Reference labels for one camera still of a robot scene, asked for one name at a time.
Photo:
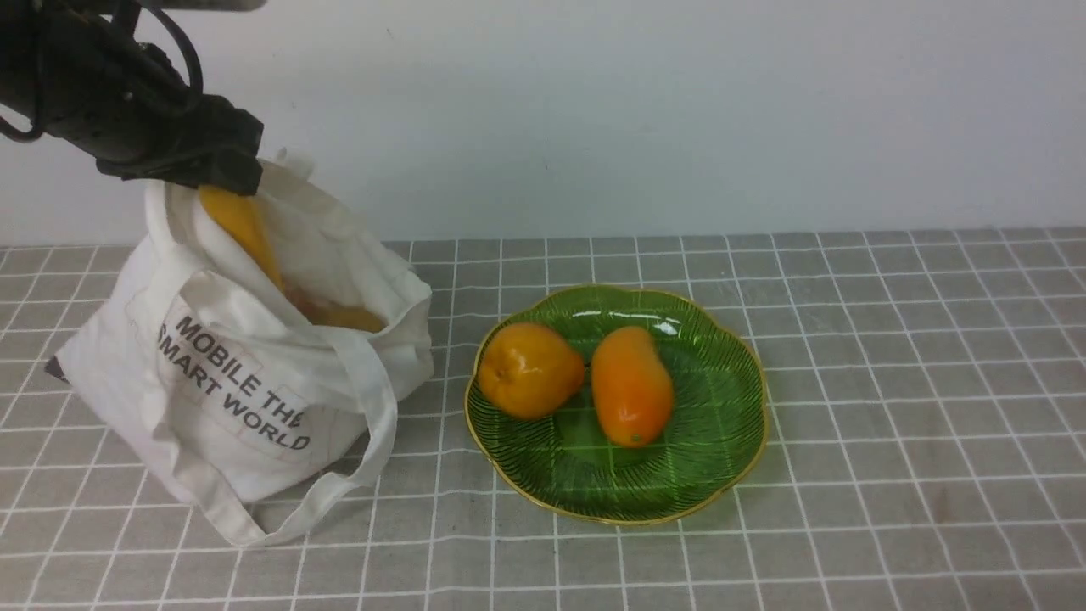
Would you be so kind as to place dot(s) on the white cloth tote bag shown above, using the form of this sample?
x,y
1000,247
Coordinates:
x,y
232,399

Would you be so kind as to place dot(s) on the yellow banana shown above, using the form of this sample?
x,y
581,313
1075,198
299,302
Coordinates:
x,y
240,217

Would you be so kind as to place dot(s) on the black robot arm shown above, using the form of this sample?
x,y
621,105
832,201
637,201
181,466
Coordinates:
x,y
121,81

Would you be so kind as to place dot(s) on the grey checked tablecloth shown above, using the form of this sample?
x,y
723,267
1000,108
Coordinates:
x,y
926,445

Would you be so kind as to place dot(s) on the round orange fruit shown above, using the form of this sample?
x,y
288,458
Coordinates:
x,y
528,371

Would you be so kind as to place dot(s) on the oblong orange mango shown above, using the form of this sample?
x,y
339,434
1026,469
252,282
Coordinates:
x,y
633,393

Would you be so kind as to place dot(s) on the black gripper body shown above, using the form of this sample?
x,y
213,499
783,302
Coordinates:
x,y
215,144

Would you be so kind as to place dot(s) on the green glass plate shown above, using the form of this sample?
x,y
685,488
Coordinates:
x,y
566,464

